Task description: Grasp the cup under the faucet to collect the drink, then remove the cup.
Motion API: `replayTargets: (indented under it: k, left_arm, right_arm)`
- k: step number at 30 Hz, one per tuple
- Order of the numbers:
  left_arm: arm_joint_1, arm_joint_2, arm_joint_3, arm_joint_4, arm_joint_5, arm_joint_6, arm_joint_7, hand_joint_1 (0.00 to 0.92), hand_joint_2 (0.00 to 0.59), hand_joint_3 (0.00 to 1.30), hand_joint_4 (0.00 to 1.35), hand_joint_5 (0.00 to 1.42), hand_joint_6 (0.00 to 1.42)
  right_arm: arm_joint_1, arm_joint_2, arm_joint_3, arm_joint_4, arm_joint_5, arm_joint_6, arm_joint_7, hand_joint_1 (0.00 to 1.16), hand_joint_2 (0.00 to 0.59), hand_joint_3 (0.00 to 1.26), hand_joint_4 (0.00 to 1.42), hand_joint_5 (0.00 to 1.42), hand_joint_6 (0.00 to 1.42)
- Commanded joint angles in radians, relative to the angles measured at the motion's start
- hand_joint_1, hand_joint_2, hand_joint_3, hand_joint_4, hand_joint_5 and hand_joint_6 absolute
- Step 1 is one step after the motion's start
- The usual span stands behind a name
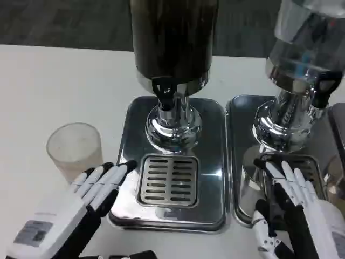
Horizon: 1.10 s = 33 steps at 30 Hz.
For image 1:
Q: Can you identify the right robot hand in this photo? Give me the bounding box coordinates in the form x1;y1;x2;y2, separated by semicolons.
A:
252;158;345;259

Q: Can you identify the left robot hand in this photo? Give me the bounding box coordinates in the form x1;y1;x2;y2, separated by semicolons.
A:
5;160;137;259

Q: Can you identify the clear ribbed glass cup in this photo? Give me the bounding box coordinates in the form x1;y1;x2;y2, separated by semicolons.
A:
46;122;105;185

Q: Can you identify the steel base tray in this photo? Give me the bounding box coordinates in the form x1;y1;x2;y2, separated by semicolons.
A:
107;96;227;232
225;94;337;227

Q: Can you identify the clear drink dispenser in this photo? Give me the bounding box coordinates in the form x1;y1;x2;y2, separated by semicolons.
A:
252;0;345;155

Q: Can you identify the dark drink dispenser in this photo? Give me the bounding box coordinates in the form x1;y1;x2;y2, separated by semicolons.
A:
129;0;219;155

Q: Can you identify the black tap handle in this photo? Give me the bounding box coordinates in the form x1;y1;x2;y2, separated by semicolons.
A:
312;71;343;110
151;78;176;112

